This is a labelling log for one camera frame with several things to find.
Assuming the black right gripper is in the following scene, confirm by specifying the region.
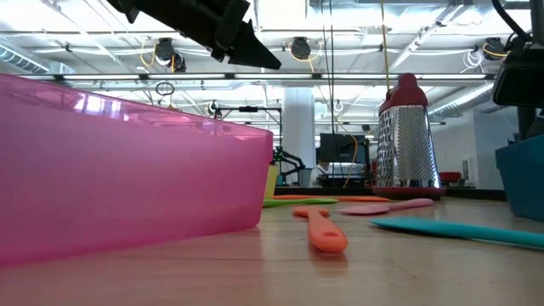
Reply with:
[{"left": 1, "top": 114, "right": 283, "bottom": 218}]
[{"left": 492, "top": 42, "right": 544, "bottom": 107}]

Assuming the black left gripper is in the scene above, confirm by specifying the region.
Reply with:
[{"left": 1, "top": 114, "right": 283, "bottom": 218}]
[{"left": 169, "top": 0, "right": 282, "bottom": 71}]

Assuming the yellow translucent plastic tray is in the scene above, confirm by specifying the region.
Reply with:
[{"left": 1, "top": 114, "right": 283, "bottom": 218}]
[{"left": 263, "top": 164, "right": 280, "bottom": 201}]

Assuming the metal box grater red handle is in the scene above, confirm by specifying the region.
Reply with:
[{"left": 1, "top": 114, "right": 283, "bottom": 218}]
[{"left": 372, "top": 72, "right": 447, "bottom": 201}]

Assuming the green silicone spatula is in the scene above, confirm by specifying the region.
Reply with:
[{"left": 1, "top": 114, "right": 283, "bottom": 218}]
[{"left": 262, "top": 197, "right": 340, "bottom": 209}]

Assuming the blue silicone spatula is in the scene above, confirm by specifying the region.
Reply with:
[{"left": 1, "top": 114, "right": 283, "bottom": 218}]
[{"left": 369, "top": 217, "right": 544, "bottom": 251}]

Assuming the red-pink translucent plastic tray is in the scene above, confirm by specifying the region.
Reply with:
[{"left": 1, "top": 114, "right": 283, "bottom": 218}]
[{"left": 0, "top": 71, "right": 275, "bottom": 268}]

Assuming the pink silicone spatula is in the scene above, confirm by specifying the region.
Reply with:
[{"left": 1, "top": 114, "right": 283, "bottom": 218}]
[{"left": 337, "top": 197, "right": 434, "bottom": 216}]

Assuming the long orange silicone spatula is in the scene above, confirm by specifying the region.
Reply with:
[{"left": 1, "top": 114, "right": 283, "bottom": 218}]
[{"left": 292, "top": 207, "right": 349, "bottom": 255}]

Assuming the white room column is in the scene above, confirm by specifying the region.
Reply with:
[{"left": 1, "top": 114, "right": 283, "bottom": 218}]
[{"left": 282, "top": 87, "right": 317, "bottom": 188}]

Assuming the blue plastic tray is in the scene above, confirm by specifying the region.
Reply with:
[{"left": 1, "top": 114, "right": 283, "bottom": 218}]
[{"left": 495, "top": 134, "right": 544, "bottom": 223}]

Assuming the black background screen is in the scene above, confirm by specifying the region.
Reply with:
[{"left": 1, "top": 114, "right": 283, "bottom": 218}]
[{"left": 318, "top": 133, "right": 371, "bottom": 188}]

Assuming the person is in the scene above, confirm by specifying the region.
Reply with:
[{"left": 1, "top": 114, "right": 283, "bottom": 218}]
[{"left": 309, "top": 159, "right": 332, "bottom": 188}]

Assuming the black hanging cable reel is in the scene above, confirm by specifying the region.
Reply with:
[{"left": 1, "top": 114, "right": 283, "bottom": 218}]
[
  {"left": 290, "top": 36, "right": 312, "bottom": 61},
  {"left": 483, "top": 37, "right": 507, "bottom": 61},
  {"left": 153, "top": 37, "right": 187, "bottom": 74}
]

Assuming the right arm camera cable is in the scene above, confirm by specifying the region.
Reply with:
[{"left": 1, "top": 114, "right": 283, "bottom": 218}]
[{"left": 491, "top": 0, "right": 535, "bottom": 46}]

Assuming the silver ventilation duct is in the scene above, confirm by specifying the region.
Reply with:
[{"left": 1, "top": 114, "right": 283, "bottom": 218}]
[{"left": 427, "top": 82, "right": 496, "bottom": 120}]

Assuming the yellow background cable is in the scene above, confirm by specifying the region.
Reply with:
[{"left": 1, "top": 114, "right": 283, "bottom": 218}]
[{"left": 341, "top": 133, "right": 361, "bottom": 189}]

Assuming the ribbed silver duct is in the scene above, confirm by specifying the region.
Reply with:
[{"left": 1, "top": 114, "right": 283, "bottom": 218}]
[{"left": 0, "top": 42, "right": 76, "bottom": 76}]

